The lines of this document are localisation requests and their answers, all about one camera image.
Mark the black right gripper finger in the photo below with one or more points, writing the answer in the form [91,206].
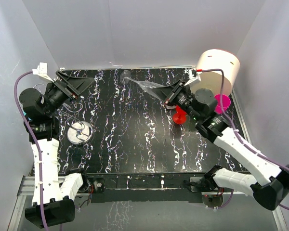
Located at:
[168,93]
[170,104]

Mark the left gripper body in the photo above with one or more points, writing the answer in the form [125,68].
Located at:
[60,94]

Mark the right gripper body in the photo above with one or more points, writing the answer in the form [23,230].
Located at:
[183,98]

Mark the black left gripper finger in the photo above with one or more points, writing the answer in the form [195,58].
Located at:
[81,85]
[68,79]

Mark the red wine glass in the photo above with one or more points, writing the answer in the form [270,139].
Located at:
[180,116]

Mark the magenta wine glass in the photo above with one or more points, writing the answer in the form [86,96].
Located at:
[223,102]

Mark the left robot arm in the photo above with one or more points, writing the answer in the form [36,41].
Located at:
[53,202]

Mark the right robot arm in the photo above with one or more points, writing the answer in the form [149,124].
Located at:
[266,181]

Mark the chrome wine glass rack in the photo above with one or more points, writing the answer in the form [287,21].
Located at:
[80,133]

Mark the white cylindrical container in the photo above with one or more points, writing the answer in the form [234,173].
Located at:
[219,71]

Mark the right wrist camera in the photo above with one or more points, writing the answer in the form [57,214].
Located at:
[194,75]

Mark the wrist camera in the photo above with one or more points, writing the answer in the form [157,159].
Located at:
[194,75]
[42,72]

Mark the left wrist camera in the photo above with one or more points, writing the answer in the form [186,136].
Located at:
[42,72]

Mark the black front mounting rail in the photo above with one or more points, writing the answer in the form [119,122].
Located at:
[142,187]

